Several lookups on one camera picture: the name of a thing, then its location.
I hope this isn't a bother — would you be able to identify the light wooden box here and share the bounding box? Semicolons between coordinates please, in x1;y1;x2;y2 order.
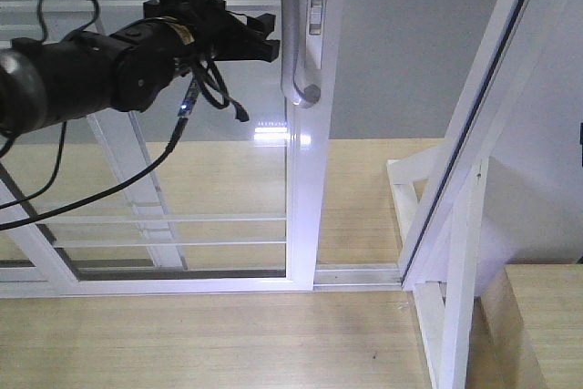
465;264;582;388

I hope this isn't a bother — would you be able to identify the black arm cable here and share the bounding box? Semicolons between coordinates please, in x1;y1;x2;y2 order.
0;0;251;231

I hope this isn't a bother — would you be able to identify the fixed glass door panel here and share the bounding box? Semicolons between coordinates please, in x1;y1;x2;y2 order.
3;0;187;270

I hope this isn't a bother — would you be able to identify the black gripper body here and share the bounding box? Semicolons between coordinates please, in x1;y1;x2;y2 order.
143;0;280;62

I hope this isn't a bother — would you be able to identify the white framed glass sliding door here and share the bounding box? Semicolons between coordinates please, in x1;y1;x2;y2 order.
1;0;344;298

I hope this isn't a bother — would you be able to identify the white diagonal support brace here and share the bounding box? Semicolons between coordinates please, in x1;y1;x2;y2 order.
413;158;489;388

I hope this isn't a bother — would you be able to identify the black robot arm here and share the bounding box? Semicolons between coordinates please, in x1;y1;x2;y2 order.
1;0;280;139

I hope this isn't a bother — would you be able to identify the white door frame post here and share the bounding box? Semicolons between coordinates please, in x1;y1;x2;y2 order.
399;0;582;292

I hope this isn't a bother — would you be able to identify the aluminium door floor track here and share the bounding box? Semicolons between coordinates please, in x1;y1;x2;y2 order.
313;263;402;292

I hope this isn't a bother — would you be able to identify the rear white support brace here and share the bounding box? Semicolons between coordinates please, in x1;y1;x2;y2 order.
386;145;440;271

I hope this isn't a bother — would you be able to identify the grey metal door handle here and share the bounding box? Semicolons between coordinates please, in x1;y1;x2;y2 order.
281;0;321;108

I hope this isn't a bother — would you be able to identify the light wooden floor platform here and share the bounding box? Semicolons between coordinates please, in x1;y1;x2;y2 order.
1;138;441;388

